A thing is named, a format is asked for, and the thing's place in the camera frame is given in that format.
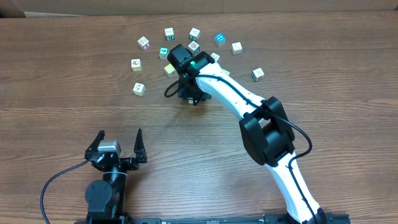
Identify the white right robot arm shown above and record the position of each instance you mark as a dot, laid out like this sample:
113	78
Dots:
267	133

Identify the plain wooden block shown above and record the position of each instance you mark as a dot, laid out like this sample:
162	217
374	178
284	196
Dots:
236	48

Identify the wooden block green four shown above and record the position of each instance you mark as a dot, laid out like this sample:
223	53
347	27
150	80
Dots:
163	53

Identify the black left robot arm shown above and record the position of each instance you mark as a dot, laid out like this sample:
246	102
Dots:
105	197

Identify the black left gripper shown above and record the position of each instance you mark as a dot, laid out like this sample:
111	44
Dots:
138	150

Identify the wooden block teal side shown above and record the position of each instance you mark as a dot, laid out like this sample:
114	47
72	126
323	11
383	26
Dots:
194	34

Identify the wooden block blue side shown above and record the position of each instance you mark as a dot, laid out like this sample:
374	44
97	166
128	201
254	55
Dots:
194	47

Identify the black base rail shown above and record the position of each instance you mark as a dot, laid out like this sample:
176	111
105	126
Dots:
266	219

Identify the wooden block orange side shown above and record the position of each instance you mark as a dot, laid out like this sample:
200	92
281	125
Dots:
139	89

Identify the wooden block red top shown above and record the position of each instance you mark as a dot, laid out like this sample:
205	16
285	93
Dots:
143	43

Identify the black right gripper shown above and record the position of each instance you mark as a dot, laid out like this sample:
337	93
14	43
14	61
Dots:
185	93

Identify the wooden block red side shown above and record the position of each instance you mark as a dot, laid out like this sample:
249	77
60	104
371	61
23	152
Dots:
226	72

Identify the wooden block teal front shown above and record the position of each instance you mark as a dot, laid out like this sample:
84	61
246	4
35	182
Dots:
215	56

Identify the wooden block green side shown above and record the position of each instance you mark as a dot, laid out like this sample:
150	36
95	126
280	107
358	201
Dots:
257	74
169	34

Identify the cardboard wall panel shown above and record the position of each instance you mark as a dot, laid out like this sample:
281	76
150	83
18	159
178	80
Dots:
22	8

